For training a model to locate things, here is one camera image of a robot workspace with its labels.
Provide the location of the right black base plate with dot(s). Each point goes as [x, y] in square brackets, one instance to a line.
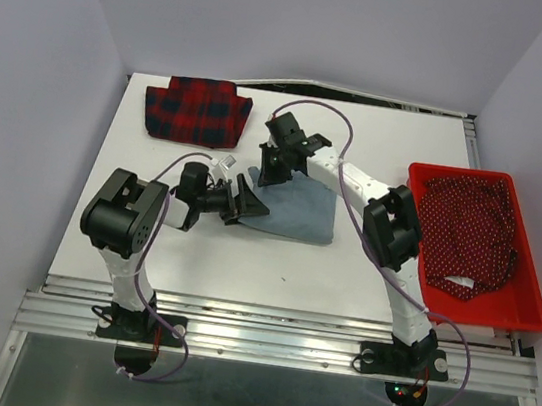
[386, 359]

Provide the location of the red navy plaid skirt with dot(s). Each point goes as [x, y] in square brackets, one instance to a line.
[198, 112]

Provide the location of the white label in bin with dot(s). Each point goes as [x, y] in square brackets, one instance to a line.
[461, 280]

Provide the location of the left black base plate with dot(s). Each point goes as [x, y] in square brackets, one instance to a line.
[116, 323]

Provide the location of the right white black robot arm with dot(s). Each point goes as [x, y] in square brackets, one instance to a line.
[385, 218]

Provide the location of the aluminium front rail frame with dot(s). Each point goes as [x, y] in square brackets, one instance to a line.
[270, 335]

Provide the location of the dark red dotted skirt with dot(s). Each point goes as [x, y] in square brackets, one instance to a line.
[468, 225]

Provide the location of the aluminium right side rail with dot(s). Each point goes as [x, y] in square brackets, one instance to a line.
[471, 141]

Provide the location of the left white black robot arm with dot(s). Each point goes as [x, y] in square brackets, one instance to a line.
[121, 221]

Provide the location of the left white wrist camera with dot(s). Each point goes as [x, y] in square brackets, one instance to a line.
[221, 167]

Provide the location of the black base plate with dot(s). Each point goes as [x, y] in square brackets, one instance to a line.
[386, 359]
[116, 323]

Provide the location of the light blue denim skirt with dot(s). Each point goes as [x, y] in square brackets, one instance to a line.
[301, 209]

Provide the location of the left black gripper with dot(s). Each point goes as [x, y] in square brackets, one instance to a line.
[244, 203]

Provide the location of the red plastic bin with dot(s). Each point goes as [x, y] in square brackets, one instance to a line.
[517, 306]

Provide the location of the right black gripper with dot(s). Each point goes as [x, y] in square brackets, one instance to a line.
[268, 176]

